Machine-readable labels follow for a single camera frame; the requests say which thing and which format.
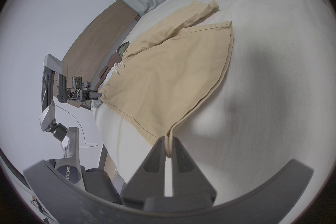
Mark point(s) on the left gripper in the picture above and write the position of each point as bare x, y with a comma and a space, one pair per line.
86, 95

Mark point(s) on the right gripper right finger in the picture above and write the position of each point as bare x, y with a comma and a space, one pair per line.
187, 173

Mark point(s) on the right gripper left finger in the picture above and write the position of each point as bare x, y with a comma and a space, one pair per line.
152, 173

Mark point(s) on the beige shorts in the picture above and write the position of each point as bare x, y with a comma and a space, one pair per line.
170, 73

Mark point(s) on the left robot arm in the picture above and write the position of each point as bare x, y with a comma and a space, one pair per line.
53, 62

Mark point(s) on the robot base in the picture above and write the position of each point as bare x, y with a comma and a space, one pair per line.
97, 181

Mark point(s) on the bed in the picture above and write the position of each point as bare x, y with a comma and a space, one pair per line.
275, 73

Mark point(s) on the white garment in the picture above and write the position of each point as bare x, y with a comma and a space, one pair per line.
101, 91

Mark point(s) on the brown garment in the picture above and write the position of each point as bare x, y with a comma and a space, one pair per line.
111, 62

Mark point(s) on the green garment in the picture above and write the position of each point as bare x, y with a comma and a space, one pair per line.
123, 49

